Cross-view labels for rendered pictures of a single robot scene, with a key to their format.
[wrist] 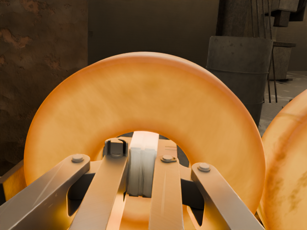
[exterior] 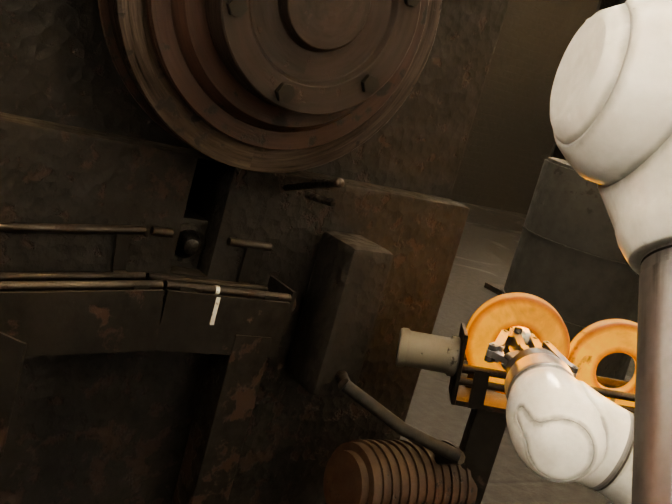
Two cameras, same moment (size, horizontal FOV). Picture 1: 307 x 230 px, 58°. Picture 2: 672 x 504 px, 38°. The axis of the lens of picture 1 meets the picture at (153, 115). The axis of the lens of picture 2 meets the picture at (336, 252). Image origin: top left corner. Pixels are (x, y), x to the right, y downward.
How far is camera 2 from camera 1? 1.32 m
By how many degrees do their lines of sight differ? 4
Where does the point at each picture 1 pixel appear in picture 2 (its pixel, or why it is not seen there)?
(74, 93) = (501, 307)
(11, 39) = (413, 245)
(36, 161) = (476, 330)
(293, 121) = (583, 335)
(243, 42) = not seen: hidden behind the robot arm
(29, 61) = (418, 261)
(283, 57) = not seen: outside the picture
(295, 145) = (582, 344)
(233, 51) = (591, 207)
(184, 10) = not seen: hidden behind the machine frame
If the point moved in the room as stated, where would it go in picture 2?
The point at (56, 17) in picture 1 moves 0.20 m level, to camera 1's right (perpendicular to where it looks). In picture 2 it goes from (443, 232) to (558, 264)
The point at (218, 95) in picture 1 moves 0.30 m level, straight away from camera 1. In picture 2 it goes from (555, 318) to (560, 285)
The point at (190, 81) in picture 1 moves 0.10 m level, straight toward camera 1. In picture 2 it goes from (546, 311) to (551, 327)
